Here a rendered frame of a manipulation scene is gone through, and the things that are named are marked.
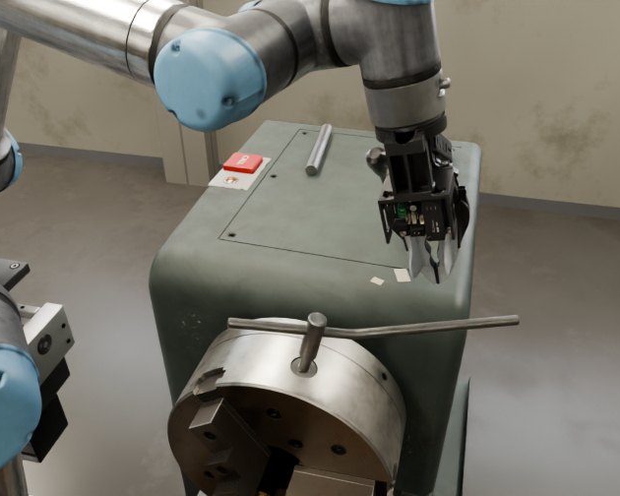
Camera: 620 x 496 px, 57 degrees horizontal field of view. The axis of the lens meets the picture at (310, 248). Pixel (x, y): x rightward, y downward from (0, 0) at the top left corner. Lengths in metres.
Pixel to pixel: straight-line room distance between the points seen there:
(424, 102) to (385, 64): 0.05
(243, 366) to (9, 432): 0.28
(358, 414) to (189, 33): 0.47
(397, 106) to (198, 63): 0.20
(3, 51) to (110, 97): 3.10
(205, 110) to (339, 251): 0.46
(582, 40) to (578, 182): 0.79
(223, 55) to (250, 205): 0.57
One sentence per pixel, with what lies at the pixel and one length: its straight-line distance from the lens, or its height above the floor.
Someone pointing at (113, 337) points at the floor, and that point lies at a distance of 2.69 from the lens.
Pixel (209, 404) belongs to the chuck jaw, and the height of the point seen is 1.19.
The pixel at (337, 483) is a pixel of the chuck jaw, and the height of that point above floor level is 1.11.
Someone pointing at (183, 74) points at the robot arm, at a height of 1.62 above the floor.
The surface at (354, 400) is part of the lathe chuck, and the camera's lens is 0.72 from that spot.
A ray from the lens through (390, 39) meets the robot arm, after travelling 0.53.
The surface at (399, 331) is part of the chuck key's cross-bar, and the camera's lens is 0.68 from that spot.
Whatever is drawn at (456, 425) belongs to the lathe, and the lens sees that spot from 1.59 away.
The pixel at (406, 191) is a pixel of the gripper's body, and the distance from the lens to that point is 0.57.
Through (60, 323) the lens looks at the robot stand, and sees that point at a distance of 1.07.
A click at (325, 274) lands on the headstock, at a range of 0.83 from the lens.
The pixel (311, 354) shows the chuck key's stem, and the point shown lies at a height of 1.27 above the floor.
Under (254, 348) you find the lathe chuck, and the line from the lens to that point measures 0.75.
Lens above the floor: 1.75
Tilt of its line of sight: 35 degrees down
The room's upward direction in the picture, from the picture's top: straight up
